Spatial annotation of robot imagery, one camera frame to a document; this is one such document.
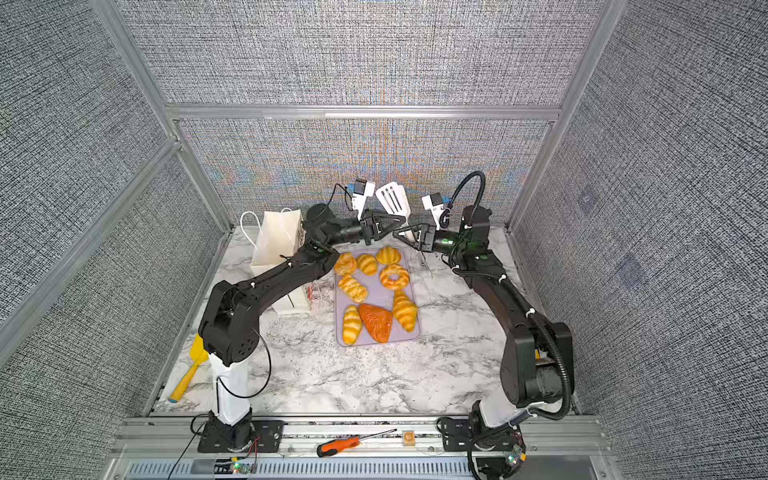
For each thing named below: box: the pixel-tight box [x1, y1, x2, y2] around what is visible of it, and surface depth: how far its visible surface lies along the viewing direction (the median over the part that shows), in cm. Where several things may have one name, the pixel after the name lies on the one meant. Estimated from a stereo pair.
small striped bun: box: [357, 253, 377, 275], surface depth 105 cm
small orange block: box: [403, 431, 415, 446], surface depth 74 cm
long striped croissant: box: [392, 290, 417, 333], surface depth 94 cm
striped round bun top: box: [376, 245, 401, 265], surface depth 108 cm
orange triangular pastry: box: [358, 303, 393, 344], surface depth 92 cm
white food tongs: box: [375, 182, 413, 237], surface depth 70 cm
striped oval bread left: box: [342, 305, 363, 346], surface depth 92 cm
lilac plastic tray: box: [334, 248, 421, 347], surface depth 98 cm
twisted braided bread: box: [338, 274, 368, 303], surface depth 99 cm
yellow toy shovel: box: [169, 333, 209, 403], surface depth 83 cm
